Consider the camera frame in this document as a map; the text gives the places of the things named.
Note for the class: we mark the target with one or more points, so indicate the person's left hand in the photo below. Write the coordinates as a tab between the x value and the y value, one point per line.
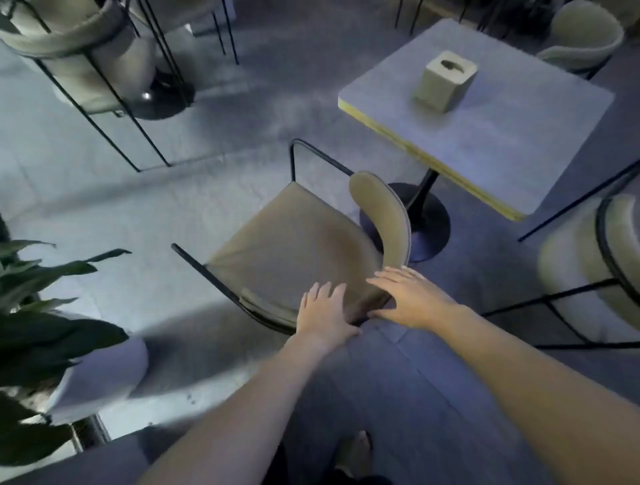
322	320

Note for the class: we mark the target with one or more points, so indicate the person's right hand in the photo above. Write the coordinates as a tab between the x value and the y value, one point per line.
417	302

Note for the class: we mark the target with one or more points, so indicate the person's left middle finger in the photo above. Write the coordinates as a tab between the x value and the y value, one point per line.
326	294

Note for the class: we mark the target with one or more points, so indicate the person's left thumb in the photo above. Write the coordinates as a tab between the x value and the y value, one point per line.
352	332

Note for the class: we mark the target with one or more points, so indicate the person's left little finger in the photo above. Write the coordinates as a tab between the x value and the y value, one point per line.
303	306

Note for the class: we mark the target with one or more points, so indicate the person's right thumb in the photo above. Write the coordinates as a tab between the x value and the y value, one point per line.
381	313

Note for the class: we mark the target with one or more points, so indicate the beige chair with black frame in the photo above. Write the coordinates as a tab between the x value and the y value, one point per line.
295	250
582	35
580	270
75	45
180	15

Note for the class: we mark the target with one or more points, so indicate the person's right forearm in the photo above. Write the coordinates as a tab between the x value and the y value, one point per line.
540	394

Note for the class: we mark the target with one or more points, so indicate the person's left forearm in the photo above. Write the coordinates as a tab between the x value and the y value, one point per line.
240	419

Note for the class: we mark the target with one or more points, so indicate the white plant pot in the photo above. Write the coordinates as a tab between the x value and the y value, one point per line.
102	374

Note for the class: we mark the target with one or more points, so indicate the beige tissue box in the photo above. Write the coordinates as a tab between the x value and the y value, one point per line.
444	80

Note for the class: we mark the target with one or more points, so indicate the black round table base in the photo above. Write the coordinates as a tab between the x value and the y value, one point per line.
165	97

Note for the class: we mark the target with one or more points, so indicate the green leafy plant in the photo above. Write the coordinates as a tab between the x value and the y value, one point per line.
35	335

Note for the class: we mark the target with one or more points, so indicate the black chair legs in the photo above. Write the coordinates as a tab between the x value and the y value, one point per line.
440	12

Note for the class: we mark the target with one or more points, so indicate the grey square pedestal table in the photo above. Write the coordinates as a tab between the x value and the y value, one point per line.
480	125

